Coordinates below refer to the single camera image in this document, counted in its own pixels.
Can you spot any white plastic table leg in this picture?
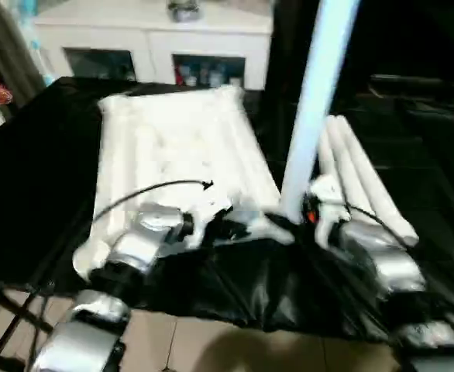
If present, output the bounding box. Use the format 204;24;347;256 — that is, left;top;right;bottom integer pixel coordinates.
318;116;341;184
328;115;387;226
280;0;362;226
339;116;421;246

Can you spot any white plastic table top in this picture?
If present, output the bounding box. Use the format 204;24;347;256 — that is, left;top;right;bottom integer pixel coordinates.
72;85;294;281

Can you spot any black plastic mat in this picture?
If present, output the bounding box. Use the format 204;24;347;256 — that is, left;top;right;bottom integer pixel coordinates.
0;76;454;346

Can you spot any black flat screen television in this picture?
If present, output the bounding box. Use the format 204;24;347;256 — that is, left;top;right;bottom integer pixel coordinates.
289;0;454;109

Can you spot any white glass-door cabinet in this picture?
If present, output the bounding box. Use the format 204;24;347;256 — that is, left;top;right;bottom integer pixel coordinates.
32;0;275;90

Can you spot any small grey cabinet ornament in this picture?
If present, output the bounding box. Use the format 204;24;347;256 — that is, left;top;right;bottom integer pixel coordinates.
167;0;205;22

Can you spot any grey curtain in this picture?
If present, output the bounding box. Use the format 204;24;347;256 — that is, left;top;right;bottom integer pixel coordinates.
0;0;50;94

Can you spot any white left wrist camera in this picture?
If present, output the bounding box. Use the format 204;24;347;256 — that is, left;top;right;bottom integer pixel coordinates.
177;198;235;250

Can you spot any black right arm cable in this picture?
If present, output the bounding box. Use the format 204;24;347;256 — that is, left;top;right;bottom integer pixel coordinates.
343;203;402;241

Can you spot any black folding table frame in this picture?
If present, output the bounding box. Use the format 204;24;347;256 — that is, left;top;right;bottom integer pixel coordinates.
0;288;51;372

